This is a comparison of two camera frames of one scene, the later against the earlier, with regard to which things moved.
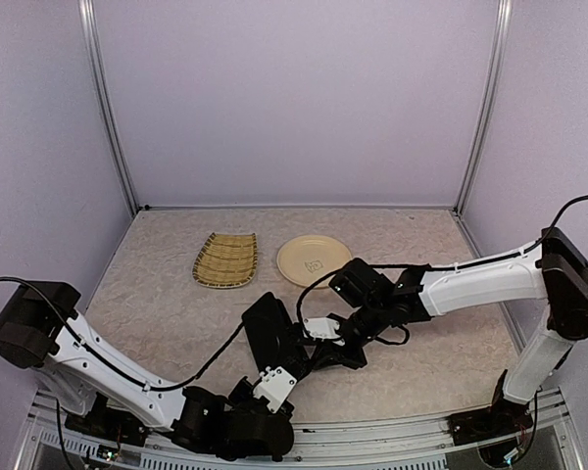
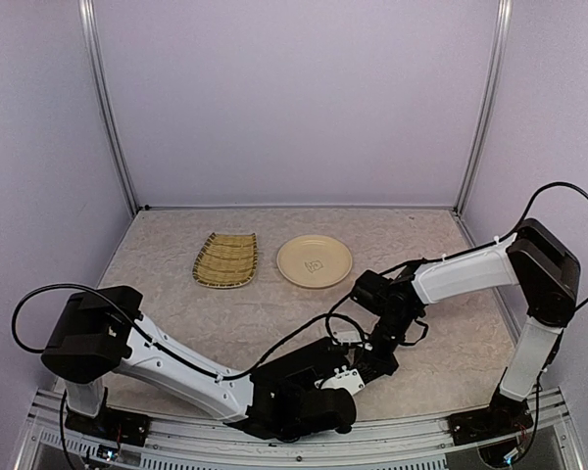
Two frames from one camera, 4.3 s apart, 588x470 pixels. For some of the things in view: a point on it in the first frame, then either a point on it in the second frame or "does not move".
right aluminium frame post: x=503 y=34 does not move
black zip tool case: x=273 y=336 -> x=300 y=370
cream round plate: x=306 y=258 does not move
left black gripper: x=243 y=386 -> x=293 y=381
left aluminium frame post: x=87 y=12 does not move
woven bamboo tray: x=225 y=260 does not move
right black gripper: x=326 y=350 -> x=379 y=364
